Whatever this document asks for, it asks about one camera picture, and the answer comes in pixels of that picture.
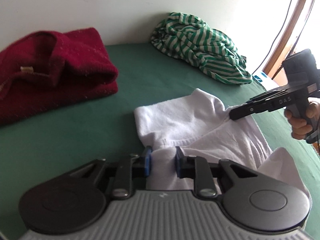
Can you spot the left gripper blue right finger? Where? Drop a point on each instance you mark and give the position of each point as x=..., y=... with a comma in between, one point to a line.
x=198, y=169

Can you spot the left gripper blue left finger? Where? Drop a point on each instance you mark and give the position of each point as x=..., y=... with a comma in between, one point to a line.
x=132, y=167

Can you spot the white t-shirt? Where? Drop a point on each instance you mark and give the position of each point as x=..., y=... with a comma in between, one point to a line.
x=199, y=125

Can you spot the person's right hand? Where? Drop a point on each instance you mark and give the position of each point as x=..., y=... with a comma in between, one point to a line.
x=299, y=126

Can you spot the green table cloth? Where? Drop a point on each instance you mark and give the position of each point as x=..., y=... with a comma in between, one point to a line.
x=49, y=144

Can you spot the green white striped garment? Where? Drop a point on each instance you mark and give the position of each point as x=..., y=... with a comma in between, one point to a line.
x=190, y=39

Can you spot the folded dark red sweater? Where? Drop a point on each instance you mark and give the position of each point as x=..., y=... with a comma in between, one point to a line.
x=46, y=70

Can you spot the wooden window frame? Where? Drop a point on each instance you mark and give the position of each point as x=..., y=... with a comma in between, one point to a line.
x=289, y=37

